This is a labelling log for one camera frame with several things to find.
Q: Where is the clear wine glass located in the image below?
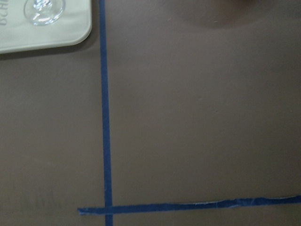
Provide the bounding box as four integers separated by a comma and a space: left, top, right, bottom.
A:
24, 0, 66, 25

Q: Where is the cream bear tray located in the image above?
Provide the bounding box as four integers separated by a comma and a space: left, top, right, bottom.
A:
0, 0, 92, 54

